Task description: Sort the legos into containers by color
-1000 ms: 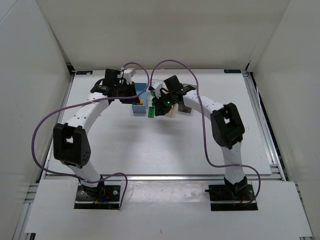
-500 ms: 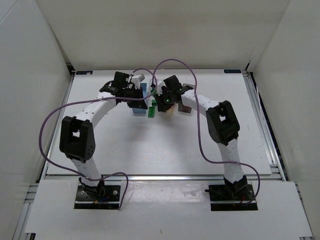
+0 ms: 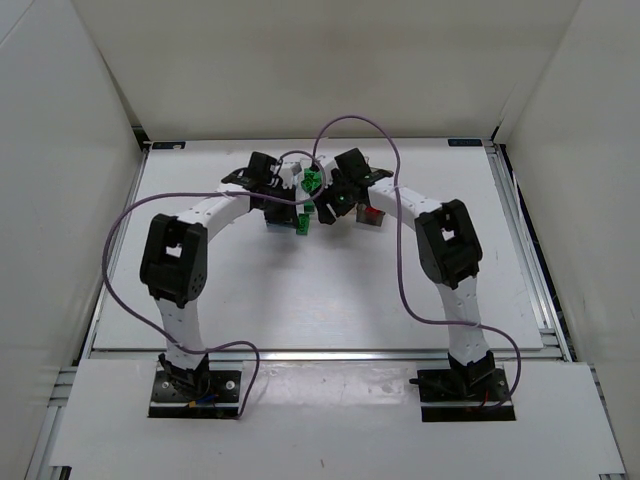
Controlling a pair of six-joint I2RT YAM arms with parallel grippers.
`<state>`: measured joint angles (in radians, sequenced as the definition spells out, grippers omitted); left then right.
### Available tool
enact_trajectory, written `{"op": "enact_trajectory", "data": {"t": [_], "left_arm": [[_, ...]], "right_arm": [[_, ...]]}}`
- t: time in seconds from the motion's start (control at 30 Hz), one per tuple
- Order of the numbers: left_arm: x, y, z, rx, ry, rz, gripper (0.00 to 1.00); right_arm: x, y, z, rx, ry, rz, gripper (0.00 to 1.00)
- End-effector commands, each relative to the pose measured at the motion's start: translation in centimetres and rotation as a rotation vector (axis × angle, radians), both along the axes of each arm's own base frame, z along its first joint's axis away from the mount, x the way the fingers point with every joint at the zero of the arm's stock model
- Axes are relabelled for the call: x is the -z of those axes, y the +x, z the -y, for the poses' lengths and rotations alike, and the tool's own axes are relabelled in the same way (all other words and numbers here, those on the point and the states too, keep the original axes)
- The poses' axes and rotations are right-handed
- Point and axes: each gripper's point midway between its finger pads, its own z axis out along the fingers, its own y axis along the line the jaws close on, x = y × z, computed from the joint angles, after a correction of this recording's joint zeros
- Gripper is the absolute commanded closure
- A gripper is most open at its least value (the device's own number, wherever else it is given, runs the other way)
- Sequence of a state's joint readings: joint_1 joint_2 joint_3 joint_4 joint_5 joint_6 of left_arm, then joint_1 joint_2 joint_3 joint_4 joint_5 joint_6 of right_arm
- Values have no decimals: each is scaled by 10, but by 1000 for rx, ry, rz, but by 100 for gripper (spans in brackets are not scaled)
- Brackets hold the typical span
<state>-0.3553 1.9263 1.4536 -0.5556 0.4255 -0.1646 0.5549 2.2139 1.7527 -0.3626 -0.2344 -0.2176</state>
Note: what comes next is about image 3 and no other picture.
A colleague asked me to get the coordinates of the green lego plate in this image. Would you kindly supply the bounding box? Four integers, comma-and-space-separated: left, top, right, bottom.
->
296, 213, 311, 236

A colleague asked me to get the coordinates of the red long lego brick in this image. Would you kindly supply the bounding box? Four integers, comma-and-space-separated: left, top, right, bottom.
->
365, 209, 379, 221

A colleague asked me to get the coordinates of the green lego brick bottom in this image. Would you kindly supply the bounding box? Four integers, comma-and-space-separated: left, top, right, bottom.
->
304, 169, 322, 188

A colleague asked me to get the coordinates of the small green lego cube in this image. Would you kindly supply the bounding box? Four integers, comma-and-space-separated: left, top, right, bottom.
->
301, 180, 317, 194

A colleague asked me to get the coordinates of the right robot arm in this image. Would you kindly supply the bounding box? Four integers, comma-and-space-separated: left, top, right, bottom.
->
315, 148, 495, 399

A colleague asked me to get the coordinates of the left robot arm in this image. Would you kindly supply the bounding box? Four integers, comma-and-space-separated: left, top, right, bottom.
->
140, 152, 338, 387

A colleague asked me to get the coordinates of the light blue plastic container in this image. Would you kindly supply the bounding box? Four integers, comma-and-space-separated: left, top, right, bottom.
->
266, 222, 297, 231

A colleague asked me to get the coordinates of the smoky grey plastic container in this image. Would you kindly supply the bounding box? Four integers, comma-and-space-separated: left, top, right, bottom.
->
356, 203, 385, 228

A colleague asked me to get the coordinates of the clear plastic container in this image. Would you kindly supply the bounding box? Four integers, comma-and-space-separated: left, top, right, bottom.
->
295, 164, 334, 216

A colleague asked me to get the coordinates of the blue label sticker right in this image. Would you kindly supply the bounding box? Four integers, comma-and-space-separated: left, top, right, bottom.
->
447, 138, 483, 148

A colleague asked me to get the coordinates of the blue label sticker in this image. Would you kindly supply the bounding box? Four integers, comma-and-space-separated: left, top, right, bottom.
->
151, 141, 186, 150
447, 138, 483, 148

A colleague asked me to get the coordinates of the blue label sticker left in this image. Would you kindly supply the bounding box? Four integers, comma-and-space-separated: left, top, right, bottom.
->
151, 141, 186, 150

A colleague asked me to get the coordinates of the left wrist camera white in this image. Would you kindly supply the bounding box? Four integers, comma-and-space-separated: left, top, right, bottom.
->
278, 160, 304, 189

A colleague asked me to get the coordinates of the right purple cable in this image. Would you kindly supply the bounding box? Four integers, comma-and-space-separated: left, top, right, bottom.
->
312, 114, 521, 410

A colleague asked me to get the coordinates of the purple cable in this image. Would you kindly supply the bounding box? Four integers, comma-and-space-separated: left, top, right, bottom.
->
312, 114, 521, 410
99, 149, 326, 419

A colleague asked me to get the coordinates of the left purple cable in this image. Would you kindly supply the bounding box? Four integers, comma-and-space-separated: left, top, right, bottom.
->
99, 149, 326, 419

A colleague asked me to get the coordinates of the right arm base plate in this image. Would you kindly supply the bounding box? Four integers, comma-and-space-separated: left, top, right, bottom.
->
409, 368, 516, 423

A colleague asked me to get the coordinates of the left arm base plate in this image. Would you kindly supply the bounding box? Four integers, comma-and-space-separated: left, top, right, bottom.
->
147, 362, 243, 420

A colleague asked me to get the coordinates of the aluminium frame rail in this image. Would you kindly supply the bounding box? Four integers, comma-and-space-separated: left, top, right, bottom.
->
88, 337, 567, 362

